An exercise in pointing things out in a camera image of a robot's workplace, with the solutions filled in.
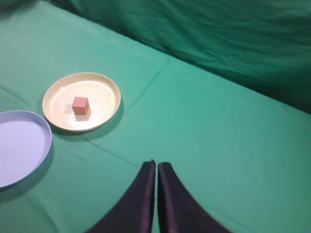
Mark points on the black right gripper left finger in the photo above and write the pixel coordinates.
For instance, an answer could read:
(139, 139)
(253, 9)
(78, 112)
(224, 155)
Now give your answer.
(134, 212)

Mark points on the pink wooden cube block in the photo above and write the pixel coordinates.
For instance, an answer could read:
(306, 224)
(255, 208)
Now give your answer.
(80, 106)

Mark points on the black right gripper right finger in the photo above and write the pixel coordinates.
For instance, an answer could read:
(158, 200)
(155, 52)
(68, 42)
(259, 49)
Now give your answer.
(178, 211)

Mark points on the green table cloth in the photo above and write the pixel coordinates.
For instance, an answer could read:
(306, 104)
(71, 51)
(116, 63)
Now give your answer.
(245, 157)

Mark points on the cream yellow plastic plate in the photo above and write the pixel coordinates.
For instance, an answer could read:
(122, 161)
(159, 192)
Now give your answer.
(103, 95)

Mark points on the light blue plastic plate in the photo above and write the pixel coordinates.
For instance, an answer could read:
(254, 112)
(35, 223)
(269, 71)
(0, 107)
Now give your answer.
(25, 142)

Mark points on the green backdrop cloth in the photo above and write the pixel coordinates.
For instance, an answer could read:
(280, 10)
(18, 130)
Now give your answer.
(264, 45)

